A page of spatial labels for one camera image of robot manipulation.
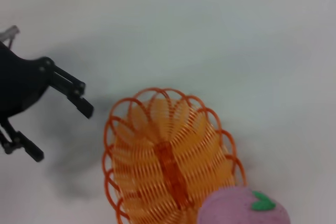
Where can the pink plush peach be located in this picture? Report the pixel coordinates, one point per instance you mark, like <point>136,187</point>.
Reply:
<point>231,211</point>

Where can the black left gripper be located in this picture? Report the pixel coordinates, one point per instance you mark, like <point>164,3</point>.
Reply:
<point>21,85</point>

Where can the orange woven plastic basket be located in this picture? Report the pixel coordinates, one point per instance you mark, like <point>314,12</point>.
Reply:
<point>147,155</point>

